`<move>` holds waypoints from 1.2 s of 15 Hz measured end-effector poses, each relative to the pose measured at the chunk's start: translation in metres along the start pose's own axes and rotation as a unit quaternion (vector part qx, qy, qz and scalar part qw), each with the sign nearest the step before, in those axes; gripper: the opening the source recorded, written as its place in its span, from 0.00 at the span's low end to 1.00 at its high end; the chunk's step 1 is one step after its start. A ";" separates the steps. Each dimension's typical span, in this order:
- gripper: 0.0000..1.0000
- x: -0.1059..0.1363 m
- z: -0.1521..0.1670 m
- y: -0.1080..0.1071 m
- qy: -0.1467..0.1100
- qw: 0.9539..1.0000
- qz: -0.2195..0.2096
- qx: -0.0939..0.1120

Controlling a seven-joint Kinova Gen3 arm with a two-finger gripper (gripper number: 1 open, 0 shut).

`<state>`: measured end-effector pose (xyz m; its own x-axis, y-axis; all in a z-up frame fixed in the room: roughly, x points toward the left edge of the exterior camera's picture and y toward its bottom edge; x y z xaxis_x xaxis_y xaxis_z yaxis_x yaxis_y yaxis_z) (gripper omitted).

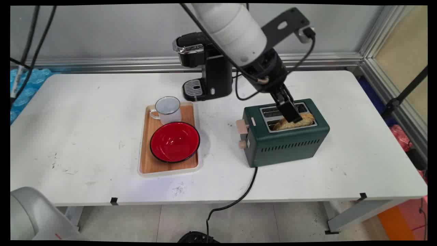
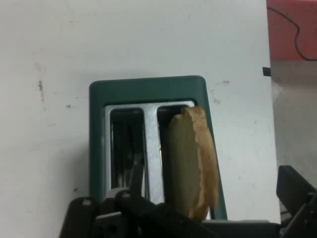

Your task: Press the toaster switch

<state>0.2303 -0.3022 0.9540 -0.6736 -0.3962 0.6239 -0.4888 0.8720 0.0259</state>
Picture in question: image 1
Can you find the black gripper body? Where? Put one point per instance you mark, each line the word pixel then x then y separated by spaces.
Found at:
pixel 268 73

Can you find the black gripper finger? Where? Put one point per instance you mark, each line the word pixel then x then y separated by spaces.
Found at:
pixel 292 107
pixel 280 100

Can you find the toasted bread slice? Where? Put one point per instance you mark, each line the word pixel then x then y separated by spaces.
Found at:
pixel 300 122

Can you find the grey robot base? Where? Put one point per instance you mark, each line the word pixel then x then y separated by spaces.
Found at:
pixel 34 218

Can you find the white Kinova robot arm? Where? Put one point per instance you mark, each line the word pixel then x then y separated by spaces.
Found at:
pixel 232 30

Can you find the dark green toaster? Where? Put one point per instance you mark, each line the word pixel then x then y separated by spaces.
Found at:
pixel 290 143

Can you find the black coffee machine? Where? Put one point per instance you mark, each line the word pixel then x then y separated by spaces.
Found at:
pixel 208 68

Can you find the white enamel mug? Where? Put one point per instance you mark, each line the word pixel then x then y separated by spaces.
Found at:
pixel 168 110

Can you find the red bowl with black rim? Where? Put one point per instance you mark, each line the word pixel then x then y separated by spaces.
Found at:
pixel 174 141

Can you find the black tripod stand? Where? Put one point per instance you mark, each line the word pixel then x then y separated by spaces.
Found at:
pixel 404 94

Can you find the red plastic bag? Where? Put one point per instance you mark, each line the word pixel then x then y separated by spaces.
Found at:
pixel 403 136

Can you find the wooden tray with white rim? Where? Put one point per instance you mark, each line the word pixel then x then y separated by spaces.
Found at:
pixel 146 150

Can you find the black round object on floor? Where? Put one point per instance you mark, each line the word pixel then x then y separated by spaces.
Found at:
pixel 198 237

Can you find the blue plastic sheet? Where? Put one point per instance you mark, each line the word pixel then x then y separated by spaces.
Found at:
pixel 25 90

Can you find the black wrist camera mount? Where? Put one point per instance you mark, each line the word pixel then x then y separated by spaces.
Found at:
pixel 285 25

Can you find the aluminium frame rail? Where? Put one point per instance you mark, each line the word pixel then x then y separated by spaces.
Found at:
pixel 119 62

